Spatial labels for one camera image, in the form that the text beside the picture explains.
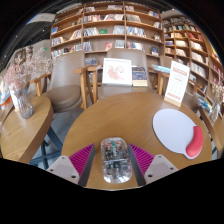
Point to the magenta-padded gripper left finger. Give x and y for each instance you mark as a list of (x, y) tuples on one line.
[(63, 166)]

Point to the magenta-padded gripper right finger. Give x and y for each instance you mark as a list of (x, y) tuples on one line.
[(160, 166)]

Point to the transparent computer mouse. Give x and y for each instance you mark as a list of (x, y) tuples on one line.
[(116, 160)]

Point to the white mouse pad red wrist rest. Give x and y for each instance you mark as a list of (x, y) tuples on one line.
[(173, 130)]

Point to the round wooden side table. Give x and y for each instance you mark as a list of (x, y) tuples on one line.
[(21, 133), (218, 131)]

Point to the glass vase with pink flowers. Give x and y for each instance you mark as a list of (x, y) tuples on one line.
[(24, 106)]

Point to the beige armchair with wooden arms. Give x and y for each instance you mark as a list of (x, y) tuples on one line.
[(65, 80), (133, 56), (193, 96)]

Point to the stack of colourful books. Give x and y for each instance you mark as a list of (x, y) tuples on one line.
[(202, 101)]

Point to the glass vase with pale flowers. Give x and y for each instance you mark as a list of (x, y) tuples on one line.
[(215, 111)]

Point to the white sign card wooden base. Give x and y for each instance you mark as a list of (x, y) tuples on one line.
[(177, 83)]

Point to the colourful book display stand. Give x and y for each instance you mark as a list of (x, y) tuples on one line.
[(4, 95)]

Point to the dark blue book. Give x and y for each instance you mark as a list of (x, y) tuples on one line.
[(139, 75)]

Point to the white framed floral picture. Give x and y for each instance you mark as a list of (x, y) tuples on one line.
[(116, 71)]

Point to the distant wooden bookshelf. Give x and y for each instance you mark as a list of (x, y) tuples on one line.
[(21, 55)]

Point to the curved wooden bookshelf with books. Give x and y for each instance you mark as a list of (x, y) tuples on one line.
[(196, 50)]

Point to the wide wooden bookshelf with books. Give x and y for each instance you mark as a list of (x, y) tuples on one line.
[(106, 30)]

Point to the white hanging ceiling panel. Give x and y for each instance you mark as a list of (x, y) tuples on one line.
[(40, 17)]

